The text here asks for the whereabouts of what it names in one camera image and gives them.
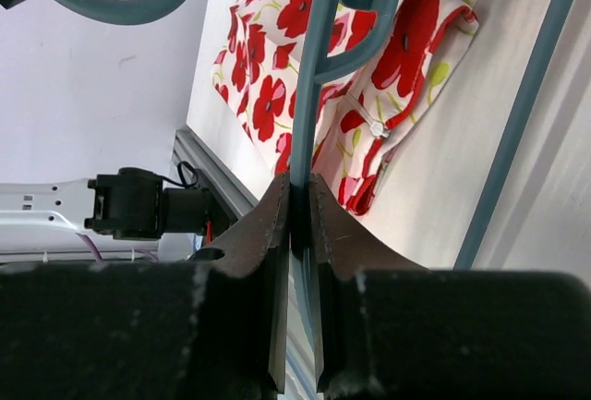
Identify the aluminium mounting rail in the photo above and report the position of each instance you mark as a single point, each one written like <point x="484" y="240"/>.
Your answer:
<point x="299" y="362"/>

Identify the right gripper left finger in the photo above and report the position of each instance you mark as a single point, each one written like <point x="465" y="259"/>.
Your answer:
<point x="208" y="329"/>

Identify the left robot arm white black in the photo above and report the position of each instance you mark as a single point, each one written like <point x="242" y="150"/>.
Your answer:
<point x="81" y="98"/>

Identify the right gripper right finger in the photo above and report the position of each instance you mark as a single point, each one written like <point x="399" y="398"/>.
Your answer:
<point x="388" y="328"/>

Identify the teal hanger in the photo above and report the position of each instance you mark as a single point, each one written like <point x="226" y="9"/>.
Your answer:
<point x="323" y="88"/>

